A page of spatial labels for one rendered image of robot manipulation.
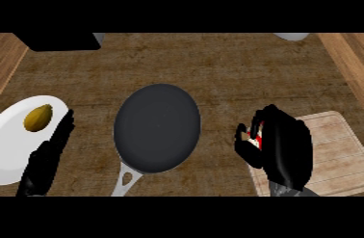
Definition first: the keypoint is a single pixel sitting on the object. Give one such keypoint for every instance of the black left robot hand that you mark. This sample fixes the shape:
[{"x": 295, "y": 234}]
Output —
[{"x": 45, "y": 160}]

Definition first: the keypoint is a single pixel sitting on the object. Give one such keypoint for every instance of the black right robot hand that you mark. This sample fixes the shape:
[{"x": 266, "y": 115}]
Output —
[{"x": 285, "y": 145}]

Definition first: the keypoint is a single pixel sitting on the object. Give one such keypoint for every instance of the red and white cupcake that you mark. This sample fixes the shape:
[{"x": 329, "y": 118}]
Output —
[{"x": 252, "y": 138}]

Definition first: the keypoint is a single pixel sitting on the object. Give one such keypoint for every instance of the pale wooden cutting board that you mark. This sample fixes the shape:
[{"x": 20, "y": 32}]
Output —
[{"x": 332, "y": 152}]

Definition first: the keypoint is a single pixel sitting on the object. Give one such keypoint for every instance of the dark grey frying pan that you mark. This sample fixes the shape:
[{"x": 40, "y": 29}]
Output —
[{"x": 157, "y": 129}]

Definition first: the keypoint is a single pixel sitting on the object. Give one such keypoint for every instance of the white plate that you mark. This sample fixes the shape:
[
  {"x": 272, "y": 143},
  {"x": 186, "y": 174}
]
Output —
[{"x": 21, "y": 145}]

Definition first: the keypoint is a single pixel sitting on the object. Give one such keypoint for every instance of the yellow-brown lemon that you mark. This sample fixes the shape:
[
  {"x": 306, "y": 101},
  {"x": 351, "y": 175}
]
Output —
[{"x": 37, "y": 118}]

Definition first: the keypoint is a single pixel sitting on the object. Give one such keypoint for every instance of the pale grey round object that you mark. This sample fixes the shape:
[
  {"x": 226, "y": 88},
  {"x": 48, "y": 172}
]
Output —
[{"x": 291, "y": 36}]

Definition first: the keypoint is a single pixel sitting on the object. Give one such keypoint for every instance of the black appliance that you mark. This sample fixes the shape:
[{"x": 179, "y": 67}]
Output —
[{"x": 59, "y": 41}]

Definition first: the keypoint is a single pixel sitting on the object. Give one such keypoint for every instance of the grey appliance part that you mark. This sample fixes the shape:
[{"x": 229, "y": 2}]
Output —
[{"x": 99, "y": 37}]

